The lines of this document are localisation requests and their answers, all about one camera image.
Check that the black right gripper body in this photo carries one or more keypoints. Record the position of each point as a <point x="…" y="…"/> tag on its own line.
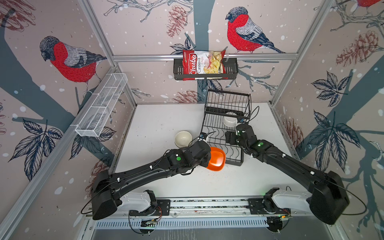
<point x="233" y="139"/>

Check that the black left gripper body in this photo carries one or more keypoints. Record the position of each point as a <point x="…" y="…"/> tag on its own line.
<point x="204" y="161"/>

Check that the orange plastic bowl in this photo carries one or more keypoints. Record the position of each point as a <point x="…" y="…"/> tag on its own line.
<point x="218" y="160"/>

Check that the white ceramic bowl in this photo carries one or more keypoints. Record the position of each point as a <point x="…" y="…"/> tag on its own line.
<point x="230" y="119"/>

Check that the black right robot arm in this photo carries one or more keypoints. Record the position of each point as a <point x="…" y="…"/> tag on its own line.
<point x="328" y="198"/>

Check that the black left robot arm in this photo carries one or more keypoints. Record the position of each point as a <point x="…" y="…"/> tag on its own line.
<point x="107" y="190"/>

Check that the cream ceramic bowl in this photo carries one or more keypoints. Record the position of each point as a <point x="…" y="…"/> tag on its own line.
<point x="183" y="139"/>

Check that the red cassava chips bag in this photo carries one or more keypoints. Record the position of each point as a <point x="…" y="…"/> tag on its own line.
<point x="203" y="62"/>

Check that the black wire dish rack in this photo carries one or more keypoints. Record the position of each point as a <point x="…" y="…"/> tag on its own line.
<point x="217" y="104"/>

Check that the aluminium mounting rail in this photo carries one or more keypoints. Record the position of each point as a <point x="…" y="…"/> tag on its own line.
<point x="209" y="206"/>

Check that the black wall basket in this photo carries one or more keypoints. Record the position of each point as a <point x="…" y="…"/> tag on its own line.
<point x="226" y="69"/>

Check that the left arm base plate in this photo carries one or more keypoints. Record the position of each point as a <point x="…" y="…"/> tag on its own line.
<point x="161" y="208"/>

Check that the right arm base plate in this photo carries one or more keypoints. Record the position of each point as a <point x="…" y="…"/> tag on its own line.
<point x="260" y="206"/>

